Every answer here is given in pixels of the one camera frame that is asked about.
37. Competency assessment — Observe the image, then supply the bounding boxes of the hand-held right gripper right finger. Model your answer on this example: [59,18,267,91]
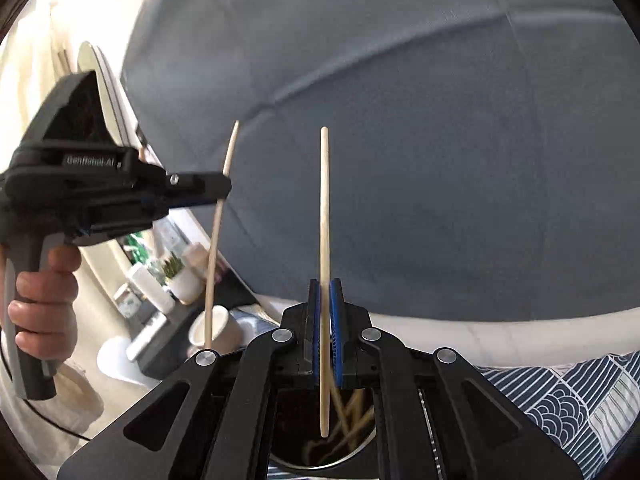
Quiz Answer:
[327,279,581,480]

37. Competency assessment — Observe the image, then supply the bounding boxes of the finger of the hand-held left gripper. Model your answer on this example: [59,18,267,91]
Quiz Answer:
[165,171,232,202]
[142,195,223,213]

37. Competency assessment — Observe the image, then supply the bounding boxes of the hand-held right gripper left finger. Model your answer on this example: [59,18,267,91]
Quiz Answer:
[56,279,328,480]

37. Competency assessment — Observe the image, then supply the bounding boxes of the single wooden chopstick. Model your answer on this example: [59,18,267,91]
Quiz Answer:
[202,120,241,350]
[319,127,332,438]

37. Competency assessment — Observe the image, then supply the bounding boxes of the black cylindrical chopstick holder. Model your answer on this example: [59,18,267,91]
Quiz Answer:
[267,385,388,480]

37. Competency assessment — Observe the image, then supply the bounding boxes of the bunch of wooden chopsticks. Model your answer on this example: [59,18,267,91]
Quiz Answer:
[305,387,376,463]

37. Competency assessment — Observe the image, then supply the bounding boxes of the person's left hand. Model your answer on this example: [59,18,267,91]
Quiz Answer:
[0,245,83,361]

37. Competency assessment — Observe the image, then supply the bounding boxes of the green bottle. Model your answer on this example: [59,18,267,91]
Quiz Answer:
[125,232,151,266]

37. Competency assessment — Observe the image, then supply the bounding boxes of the small plant in white pot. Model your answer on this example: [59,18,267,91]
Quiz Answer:
[162,252,206,303]

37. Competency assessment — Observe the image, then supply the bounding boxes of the cream mug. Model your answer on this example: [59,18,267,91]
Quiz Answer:
[187,307,246,358]

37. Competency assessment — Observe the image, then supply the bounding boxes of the white bottle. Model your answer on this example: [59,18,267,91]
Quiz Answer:
[127,264,176,313]

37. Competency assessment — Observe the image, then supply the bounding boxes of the white remote control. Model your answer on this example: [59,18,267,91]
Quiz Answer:
[126,312,168,361]

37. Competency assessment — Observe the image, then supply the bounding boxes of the black side table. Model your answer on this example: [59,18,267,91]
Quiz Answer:
[125,280,266,381]

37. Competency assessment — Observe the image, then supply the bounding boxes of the white chair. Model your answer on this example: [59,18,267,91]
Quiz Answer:
[97,335,151,386]

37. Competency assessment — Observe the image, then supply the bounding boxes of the grey upholstered headboard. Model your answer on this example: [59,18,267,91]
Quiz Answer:
[120,0,640,323]

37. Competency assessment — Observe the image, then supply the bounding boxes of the blue white patterned tablecloth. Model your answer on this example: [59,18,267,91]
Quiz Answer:
[232,310,640,480]

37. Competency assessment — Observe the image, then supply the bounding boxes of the round wall mirror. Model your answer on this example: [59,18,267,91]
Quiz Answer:
[77,41,138,146]

